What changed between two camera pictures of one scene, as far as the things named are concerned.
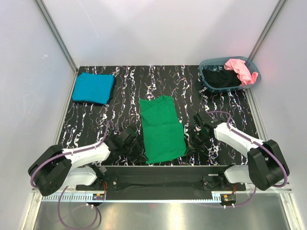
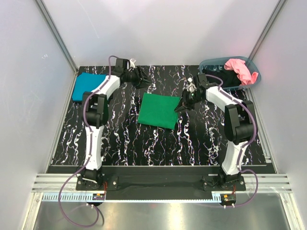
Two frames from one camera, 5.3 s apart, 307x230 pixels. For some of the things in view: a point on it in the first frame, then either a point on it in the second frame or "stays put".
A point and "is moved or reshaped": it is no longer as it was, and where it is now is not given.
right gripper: [191, 150] to [181, 109]
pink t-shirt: [245, 76] stays put
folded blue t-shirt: [98, 88] stays put
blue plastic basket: [227, 74] stays put
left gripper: [138, 156] to [141, 79]
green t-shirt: [164, 138] is moved or reshaped
